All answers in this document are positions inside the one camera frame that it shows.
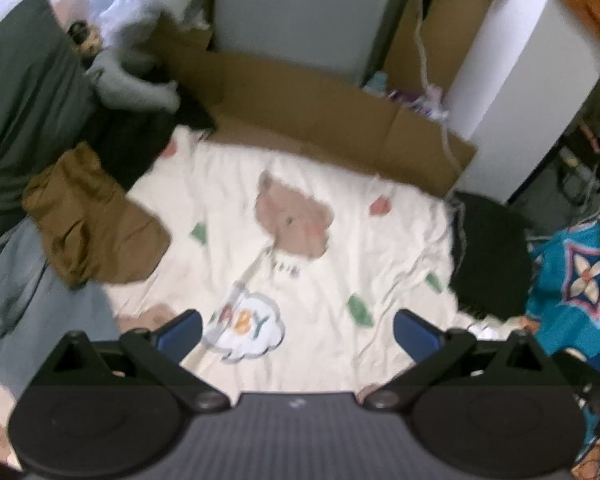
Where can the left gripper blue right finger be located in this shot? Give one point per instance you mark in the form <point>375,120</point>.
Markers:
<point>418,338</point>

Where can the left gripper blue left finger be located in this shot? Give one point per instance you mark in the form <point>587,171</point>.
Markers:
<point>178,337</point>

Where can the teal patterned blanket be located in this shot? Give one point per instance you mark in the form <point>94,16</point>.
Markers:
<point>564,297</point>

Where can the brown garment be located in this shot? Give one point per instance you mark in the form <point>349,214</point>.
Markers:
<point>89,229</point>

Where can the white bear print duvet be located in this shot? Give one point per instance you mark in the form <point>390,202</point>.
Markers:
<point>297,269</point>

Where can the light blue jeans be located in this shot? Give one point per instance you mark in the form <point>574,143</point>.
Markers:
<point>37,308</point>

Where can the brown cardboard sheet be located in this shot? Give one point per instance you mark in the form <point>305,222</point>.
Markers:
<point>289,108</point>

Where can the grey plush toy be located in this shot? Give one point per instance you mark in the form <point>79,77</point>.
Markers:
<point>119,77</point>

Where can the dark green pillow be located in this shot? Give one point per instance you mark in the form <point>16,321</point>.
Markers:
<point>45,100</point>

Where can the white cabinet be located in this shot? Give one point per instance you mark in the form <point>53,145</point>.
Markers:
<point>530,68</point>

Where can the small teddy bear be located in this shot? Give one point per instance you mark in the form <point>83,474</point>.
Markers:
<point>86,38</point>

